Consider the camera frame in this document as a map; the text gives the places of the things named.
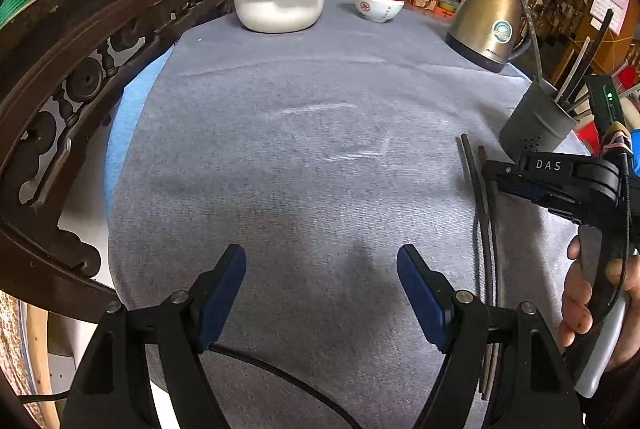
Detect wooden stair railing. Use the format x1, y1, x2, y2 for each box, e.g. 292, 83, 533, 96
519, 0, 601, 75

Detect dark metal utensil holder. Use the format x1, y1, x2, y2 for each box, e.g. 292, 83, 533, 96
499, 80, 577, 161

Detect dark chopstick eight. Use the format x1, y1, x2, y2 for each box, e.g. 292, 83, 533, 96
554, 37, 591, 105

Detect dark chopstick two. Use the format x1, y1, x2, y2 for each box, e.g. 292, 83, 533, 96
477, 146, 501, 401

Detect dark chopstick three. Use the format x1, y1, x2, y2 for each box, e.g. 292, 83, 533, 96
567, 91, 590, 114

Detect dark chopstick seven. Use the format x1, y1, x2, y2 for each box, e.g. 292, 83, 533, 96
520, 0, 544, 83

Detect dark chopstick six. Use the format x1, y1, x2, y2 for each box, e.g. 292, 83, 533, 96
560, 7, 614, 110

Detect dark chopstick one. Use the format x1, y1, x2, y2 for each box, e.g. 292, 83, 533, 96
461, 133, 495, 401

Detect black cable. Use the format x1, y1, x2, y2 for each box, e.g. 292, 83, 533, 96
19, 342, 362, 429

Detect grey table cloth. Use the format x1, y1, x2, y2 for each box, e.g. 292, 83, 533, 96
103, 0, 594, 429

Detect person right hand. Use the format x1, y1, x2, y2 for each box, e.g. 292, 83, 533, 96
555, 235, 640, 373

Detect dark carved wooden sideboard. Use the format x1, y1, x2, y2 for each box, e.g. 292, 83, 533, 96
1, 0, 232, 323

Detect orange boxes on floor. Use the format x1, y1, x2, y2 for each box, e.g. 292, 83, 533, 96
408, 0, 457, 19

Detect gold electric kettle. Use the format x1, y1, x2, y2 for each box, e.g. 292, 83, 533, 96
445, 0, 532, 72

